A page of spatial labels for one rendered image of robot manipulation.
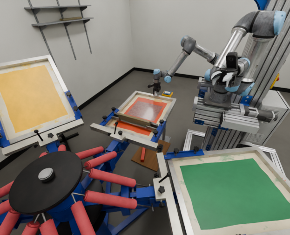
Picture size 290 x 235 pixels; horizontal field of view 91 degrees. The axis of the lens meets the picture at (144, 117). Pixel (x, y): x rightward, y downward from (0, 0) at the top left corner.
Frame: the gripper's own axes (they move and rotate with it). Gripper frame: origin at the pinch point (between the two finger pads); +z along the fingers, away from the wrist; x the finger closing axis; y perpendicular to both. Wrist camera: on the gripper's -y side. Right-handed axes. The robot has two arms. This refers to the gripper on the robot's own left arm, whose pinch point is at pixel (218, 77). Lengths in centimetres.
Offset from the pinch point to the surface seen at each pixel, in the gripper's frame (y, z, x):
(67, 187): 32, 73, 30
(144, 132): 64, -1, 62
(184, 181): 72, 14, 7
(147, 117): 62, -19, 76
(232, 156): 74, -32, -9
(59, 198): 32, 77, 28
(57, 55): 3, -8, 289
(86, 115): 131, -14, 277
